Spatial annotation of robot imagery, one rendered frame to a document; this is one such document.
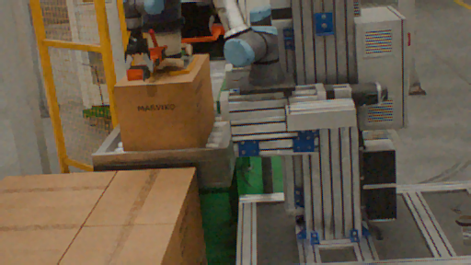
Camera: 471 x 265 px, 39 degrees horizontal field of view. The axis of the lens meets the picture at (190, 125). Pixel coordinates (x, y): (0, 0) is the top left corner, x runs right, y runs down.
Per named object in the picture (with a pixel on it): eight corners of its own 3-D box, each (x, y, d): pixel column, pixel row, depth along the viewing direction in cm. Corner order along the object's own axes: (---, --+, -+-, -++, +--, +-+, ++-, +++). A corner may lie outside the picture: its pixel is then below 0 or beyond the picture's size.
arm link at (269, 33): (285, 55, 271) (282, 22, 267) (268, 63, 261) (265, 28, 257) (260, 53, 279) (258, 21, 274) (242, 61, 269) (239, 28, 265)
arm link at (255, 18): (245, 36, 319) (243, 7, 315) (268, 30, 326) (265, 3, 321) (260, 38, 309) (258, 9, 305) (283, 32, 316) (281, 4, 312)
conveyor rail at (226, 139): (249, 71, 553) (247, 49, 548) (256, 71, 553) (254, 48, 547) (221, 184, 337) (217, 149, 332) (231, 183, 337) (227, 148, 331)
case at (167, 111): (149, 123, 399) (140, 58, 387) (215, 120, 392) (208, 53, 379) (124, 161, 343) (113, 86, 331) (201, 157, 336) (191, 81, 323)
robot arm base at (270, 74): (284, 74, 280) (282, 51, 277) (285, 85, 266) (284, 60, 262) (248, 78, 282) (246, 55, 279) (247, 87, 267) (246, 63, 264)
